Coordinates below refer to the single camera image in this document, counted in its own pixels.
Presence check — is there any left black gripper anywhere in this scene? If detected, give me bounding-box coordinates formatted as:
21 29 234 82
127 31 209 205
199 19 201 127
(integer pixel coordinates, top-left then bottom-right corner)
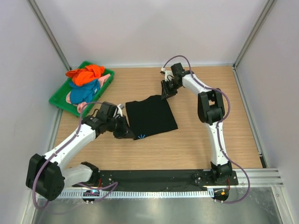
106 114 135 139

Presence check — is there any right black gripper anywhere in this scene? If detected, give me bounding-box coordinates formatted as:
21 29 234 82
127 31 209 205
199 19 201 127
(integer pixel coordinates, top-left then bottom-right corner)
160 79 181 101

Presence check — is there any black t shirt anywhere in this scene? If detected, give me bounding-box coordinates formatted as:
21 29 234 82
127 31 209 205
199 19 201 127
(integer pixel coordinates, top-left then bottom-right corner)
125 95 178 140

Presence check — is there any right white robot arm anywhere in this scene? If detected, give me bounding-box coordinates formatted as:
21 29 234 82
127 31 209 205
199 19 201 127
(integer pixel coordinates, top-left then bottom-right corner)
161 70 232 185

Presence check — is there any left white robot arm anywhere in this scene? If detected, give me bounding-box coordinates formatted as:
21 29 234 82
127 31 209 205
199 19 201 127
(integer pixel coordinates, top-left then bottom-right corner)
26 115 135 201

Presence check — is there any pink t shirt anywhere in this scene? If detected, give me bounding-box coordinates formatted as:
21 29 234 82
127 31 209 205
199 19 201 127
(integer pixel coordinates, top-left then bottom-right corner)
66 74 111 113

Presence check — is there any blue t shirt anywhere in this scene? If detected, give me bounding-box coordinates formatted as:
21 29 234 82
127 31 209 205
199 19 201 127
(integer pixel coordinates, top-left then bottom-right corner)
69 79 100 105

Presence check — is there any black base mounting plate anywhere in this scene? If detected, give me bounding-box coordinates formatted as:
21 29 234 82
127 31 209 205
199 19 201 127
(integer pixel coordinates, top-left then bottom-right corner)
85 169 239 187

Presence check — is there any orange t shirt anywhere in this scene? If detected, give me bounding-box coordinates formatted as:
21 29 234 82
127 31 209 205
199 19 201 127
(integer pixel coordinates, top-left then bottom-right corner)
65 64 105 86

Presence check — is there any green plastic tray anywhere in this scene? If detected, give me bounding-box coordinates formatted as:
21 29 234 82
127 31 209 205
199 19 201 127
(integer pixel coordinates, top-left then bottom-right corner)
49 61 114 117

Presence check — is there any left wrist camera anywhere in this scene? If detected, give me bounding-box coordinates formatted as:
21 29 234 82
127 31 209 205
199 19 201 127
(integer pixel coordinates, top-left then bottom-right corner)
95 101 124 123

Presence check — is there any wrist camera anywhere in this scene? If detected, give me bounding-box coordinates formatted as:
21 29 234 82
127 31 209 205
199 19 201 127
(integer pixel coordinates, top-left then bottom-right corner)
160 63 187 81
95 101 124 123

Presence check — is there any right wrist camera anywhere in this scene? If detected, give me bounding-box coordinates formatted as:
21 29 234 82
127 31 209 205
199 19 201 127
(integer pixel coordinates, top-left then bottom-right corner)
160 63 187 81

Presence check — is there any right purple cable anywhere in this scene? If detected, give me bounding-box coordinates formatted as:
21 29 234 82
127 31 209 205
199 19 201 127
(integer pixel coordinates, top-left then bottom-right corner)
163 55 251 205

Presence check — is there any purple cable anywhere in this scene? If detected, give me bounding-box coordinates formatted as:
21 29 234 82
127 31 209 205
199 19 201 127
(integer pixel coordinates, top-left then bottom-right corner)
31 101 119 210
163 55 251 205

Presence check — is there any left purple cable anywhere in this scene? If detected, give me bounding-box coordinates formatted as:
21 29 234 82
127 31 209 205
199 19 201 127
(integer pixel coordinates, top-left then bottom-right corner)
31 101 119 210

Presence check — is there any slotted grey cable duct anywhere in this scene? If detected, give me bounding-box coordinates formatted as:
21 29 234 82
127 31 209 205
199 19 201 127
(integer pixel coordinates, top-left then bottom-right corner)
57 189 214 199

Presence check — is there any right aluminium corner post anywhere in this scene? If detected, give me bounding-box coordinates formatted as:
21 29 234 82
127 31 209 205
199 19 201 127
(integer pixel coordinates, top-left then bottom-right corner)
233 0 277 70

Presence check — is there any aluminium corner post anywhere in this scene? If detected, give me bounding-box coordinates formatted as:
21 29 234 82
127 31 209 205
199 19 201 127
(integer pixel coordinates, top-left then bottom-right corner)
233 0 277 70
27 0 71 70

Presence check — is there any left aluminium corner post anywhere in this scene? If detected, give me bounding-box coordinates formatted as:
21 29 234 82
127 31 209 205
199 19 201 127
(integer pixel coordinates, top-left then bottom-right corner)
27 0 71 70

